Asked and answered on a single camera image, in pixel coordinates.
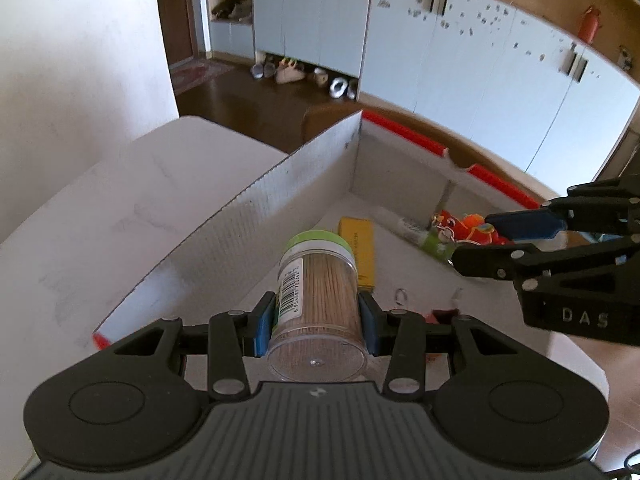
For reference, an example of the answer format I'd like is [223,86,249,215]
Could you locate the clear toothpick jar green lid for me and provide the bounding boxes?
[265,229,370,384]

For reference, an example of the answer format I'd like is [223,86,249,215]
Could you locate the dark bag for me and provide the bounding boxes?
[209,0,254,24]

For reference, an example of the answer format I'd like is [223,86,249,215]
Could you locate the white green tube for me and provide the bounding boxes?
[372,207,454,262]

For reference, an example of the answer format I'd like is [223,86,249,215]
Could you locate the row of shoes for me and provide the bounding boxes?
[249,57,360,101]

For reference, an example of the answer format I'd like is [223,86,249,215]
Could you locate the patterned doormat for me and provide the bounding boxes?
[169,57,236,96]

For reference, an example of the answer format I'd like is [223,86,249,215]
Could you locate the grey speckled sideboard cabinet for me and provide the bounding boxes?
[358,0,640,184]

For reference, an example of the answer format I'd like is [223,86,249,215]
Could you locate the red cardboard box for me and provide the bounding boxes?
[92,108,610,411]

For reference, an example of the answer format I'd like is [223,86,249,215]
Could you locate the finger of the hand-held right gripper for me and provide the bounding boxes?
[451,233,640,292]
[484,174,640,242]

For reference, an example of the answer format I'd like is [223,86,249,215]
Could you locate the red thermos bottle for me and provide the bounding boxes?
[579,5,602,44]

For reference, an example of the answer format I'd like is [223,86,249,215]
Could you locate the grey shoe cabinet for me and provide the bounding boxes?
[251,0,375,80]

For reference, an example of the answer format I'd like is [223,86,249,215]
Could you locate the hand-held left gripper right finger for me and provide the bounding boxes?
[357,291,543,403]

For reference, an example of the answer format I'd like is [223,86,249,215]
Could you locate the brown entry door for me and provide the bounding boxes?
[154,0,199,67]

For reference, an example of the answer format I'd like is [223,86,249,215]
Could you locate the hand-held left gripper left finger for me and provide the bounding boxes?
[97,291,277,403]

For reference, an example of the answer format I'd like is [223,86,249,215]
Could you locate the orange keychain toy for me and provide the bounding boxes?
[430,209,511,249]

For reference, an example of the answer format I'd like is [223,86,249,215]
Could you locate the yellow box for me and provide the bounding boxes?
[337,216,376,289]

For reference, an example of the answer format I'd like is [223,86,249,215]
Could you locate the grey bench cabinet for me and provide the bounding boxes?
[207,19,255,61]

